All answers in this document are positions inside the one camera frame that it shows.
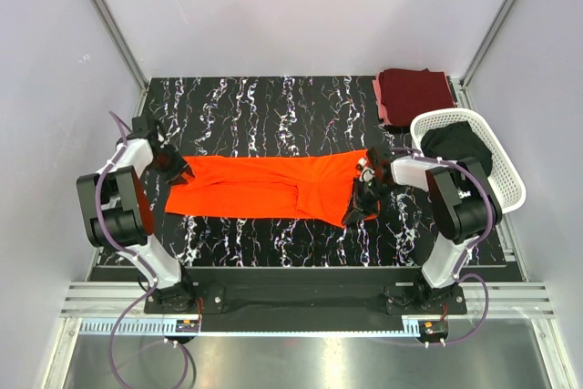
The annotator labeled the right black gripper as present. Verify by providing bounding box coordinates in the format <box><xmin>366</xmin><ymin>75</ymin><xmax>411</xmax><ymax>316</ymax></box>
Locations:
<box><xmin>342</xmin><ymin>177</ymin><xmax>400</xmax><ymax>225</ymax></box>

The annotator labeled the orange t shirt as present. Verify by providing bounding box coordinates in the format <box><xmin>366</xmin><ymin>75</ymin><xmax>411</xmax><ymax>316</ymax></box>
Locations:
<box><xmin>165</xmin><ymin>149</ymin><xmax>365</xmax><ymax>227</ymax></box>

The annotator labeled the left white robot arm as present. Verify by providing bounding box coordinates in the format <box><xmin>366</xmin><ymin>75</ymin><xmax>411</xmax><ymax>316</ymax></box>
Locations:
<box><xmin>76</xmin><ymin>115</ymin><xmax>201</xmax><ymax>313</ymax></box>

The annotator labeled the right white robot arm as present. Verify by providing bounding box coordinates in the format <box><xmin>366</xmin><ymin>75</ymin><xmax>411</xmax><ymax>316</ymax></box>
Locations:
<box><xmin>342</xmin><ymin>148</ymin><xmax>502</xmax><ymax>313</ymax></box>

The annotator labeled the folded pink t shirt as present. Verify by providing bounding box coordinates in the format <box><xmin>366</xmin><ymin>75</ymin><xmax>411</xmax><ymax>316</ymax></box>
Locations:
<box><xmin>372</xmin><ymin>77</ymin><xmax>389</xmax><ymax>125</ymax></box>

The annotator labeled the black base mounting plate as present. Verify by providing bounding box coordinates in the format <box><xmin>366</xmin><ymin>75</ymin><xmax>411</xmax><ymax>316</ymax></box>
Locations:
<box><xmin>143</xmin><ymin>265</ymin><xmax>467</xmax><ymax>316</ymax></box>

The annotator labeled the black t shirt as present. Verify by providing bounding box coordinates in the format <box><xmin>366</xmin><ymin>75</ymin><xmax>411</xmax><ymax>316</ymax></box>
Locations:
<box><xmin>421</xmin><ymin>121</ymin><xmax>493</xmax><ymax>176</ymax></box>

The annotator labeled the folded maroon t shirt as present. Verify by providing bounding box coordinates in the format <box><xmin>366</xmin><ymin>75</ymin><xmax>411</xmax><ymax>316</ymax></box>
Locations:
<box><xmin>375</xmin><ymin>68</ymin><xmax>455</xmax><ymax>128</ymax></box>

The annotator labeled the white plastic laundry basket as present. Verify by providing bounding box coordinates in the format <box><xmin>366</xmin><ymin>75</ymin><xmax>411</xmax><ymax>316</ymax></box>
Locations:
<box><xmin>410</xmin><ymin>108</ymin><xmax>527</xmax><ymax>215</ymax></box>

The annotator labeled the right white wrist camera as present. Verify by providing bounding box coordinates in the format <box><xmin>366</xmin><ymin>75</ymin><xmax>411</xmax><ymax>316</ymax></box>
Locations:
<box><xmin>356</xmin><ymin>158</ymin><xmax>375</xmax><ymax>184</ymax></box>

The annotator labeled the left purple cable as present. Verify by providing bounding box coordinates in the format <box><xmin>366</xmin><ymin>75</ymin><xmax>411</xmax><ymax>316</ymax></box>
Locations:
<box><xmin>93</xmin><ymin>110</ymin><xmax>198</xmax><ymax>389</ymax></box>

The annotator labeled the purple cable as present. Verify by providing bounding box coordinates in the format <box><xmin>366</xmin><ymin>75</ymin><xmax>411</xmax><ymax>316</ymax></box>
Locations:
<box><xmin>391</xmin><ymin>147</ymin><xmax>502</xmax><ymax>347</ymax></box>
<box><xmin>93</xmin><ymin>110</ymin><xmax>198</xmax><ymax>389</ymax></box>

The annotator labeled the white slotted cable duct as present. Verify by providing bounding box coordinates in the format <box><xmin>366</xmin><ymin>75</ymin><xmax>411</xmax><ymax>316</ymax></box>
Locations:
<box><xmin>80</xmin><ymin>317</ymin><xmax>421</xmax><ymax>338</ymax></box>

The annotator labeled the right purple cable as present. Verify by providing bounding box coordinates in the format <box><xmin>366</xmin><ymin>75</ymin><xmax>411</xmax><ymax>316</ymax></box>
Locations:
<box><xmin>391</xmin><ymin>147</ymin><xmax>502</xmax><ymax>347</ymax></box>

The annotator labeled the aluminium front rail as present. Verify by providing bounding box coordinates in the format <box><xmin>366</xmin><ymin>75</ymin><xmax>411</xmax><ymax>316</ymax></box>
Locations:
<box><xmin>60</xmin><ymin>280</ymin><xmax>554</xmax><ymax>319</ymax></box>

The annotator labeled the left aluminium frame post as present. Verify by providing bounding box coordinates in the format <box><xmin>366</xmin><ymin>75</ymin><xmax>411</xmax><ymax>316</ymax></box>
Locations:
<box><xmin>89</xmin><ymin>0</ymin><xmax>149</xmax><ymax>91</ymax></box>

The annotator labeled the aluminium frame post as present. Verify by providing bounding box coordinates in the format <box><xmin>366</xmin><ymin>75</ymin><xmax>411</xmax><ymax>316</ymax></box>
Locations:
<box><xmin>460</xmin><ymin>0</ymin><xmax>518</xmax><ymax>87</ymax></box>
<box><xmin>89</xmin><ymin>0</ymin><xmax>149</xmax><ymax>91</ymax></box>

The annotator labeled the right aluminium frame post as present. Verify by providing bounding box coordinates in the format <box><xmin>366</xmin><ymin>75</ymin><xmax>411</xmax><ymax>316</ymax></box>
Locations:
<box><xmin>460</xmin><ymin>0</ymin><xmax>518</xmax><ymax>87</ymax></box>

